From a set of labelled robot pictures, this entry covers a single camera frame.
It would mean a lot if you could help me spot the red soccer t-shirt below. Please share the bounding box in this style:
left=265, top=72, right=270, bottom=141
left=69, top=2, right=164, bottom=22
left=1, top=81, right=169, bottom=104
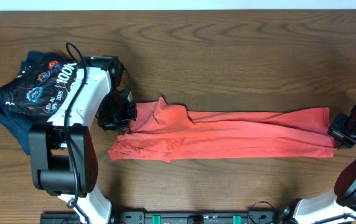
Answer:
left=108, top=97, right=335, bottom=162

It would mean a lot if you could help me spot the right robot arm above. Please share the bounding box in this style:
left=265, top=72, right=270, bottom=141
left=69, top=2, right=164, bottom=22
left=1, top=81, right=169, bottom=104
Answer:
left=276, top=104, right=356, bottom=224

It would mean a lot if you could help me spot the black printed t-shirt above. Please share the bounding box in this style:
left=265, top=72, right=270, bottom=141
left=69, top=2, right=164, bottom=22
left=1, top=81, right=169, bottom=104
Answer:
left=0, top=55, right=77, bottom=116

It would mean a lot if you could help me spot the navy blue folded garment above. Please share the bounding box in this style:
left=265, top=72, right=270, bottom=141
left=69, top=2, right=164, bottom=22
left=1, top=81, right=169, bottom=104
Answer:
left=0, top=50, right=53, bottom=156

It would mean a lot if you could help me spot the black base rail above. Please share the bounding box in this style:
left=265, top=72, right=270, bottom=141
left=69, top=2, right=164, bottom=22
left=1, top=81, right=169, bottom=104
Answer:
left=39, top=201, right=297, bottom=224

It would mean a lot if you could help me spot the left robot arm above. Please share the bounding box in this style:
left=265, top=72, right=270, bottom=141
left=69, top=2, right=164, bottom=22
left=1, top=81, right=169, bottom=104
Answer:
left=29, top=55, right=137, bottom=223

